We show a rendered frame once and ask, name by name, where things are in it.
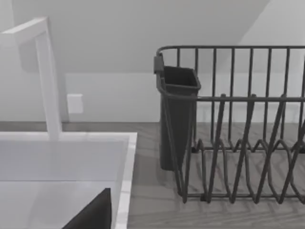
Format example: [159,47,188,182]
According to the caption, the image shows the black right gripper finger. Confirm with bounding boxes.
[61,187,112,229]

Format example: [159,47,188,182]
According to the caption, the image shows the white sink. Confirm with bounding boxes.
[0,132,138,229]

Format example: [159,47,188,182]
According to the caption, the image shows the dark grey cutlery holder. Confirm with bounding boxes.
[159,66,202,171]

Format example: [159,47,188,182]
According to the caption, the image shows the tall white tap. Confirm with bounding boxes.
[0,16,63,141]

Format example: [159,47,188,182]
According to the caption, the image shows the white wall socket plate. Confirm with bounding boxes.
[66,94,83,114]

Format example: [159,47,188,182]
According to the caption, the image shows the dark grey wire dish rack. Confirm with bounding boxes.
[154,45,305,205]

